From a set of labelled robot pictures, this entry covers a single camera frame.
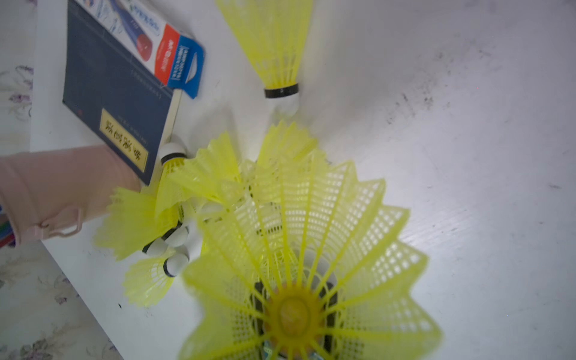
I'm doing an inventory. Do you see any pink pen cup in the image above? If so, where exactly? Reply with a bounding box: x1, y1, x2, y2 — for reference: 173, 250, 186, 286
1, 145, 141, 248

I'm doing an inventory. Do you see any yellow shuttlecock centre pile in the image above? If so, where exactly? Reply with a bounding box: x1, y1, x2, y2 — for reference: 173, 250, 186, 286
184, 199, 223, 262

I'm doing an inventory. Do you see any dark blue book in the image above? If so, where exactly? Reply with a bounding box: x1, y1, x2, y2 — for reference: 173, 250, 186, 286
62, 1, 182, 184

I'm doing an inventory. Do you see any yellow shuttlecock pile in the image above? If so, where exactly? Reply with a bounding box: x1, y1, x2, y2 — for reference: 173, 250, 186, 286
123, 251, 189, 308
184, 199, 223, 262
93, 184, 184, 261

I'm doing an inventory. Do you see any yellow shuttlecock lower left pile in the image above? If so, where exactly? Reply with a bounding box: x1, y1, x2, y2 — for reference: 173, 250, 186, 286
123, 251, 189, 308

